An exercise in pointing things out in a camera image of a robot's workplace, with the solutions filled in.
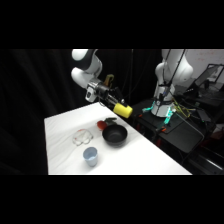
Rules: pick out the green light strip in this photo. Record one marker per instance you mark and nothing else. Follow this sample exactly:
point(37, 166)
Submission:
point(169, 116)

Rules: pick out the black robot stand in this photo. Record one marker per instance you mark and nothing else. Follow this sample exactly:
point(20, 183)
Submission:
point(180, 133)

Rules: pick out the white whiteboard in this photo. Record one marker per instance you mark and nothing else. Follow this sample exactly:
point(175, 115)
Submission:
point(208, 57)

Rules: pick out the yellow plastic cup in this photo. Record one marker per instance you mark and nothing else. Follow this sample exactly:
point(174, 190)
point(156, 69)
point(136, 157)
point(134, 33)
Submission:
point(123, 110)

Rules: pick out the light blue plastic cup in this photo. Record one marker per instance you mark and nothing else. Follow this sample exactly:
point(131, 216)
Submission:
point(90, 157)

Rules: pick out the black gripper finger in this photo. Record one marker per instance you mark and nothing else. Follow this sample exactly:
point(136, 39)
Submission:
point(119, 96)
point(109, 103)

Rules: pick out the dark green toy vegetable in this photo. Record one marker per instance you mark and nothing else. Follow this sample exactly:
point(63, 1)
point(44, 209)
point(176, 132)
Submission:
point(111, 121)

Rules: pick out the black curtain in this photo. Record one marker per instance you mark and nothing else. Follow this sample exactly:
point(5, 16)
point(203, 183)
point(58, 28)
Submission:
point(33, 100)

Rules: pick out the black bowl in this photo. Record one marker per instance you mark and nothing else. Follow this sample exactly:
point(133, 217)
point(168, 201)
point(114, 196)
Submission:
point(115, 135)

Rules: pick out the red toy tomato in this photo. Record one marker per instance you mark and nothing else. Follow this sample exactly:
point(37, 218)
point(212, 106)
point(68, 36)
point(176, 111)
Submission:
point(101, 125)

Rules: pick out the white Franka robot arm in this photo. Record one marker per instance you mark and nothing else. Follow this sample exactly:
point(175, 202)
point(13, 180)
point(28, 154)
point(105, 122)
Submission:
point(86, 71)

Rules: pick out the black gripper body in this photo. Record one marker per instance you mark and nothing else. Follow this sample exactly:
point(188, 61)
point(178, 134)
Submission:
point(104, 93)

